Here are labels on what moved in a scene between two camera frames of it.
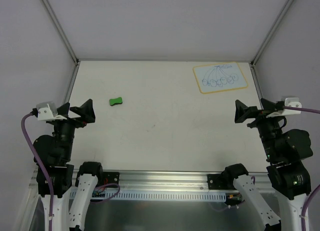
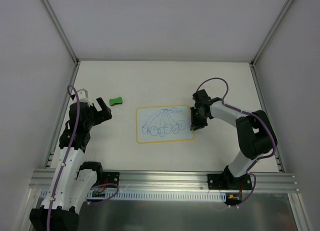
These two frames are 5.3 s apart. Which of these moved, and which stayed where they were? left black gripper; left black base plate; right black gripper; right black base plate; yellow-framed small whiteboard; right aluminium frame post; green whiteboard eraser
Moved: left black gripper; right black gripper; yellow-framed small whiteboard
Stayed: left black base plate; right aluminium frame post; right black base plate; green whiteboard eraser
